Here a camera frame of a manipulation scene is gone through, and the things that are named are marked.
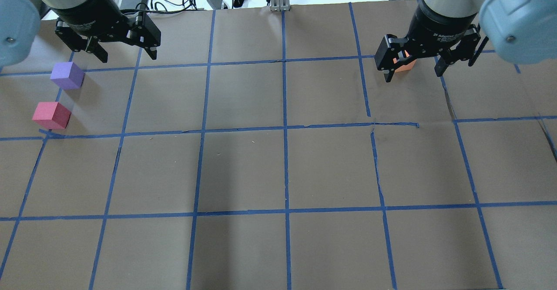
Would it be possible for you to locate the orange foam cube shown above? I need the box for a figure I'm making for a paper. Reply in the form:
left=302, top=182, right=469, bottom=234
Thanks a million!
left=393, top=50, right=416, bottom=73

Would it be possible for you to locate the purple foam cube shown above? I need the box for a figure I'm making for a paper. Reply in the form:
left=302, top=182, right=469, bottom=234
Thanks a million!
left=50, top=61, right=85, bottom=90

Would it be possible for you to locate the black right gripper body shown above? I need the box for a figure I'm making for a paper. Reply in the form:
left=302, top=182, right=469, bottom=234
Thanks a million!
left=405, top=3, right=476, bottom=58

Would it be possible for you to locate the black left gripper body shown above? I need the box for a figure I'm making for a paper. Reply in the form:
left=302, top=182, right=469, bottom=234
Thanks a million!
left=43, top=0, right=133, bottom=43

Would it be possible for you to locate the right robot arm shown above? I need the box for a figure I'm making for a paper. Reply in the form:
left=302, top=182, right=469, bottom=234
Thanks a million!
left=374, top=0, right=557, bottom=82

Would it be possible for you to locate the red foam cube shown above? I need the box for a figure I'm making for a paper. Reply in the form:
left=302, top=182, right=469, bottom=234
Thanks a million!
left=32, top=102, right=71, bottom=130

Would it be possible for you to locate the grey small device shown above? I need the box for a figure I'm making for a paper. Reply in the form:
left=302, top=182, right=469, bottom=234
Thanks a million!
left=206, top=0, right=229, bottom=10

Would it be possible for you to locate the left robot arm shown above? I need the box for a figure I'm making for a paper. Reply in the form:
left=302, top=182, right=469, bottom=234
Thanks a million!
left=0, top=0, right=161, bottom=67

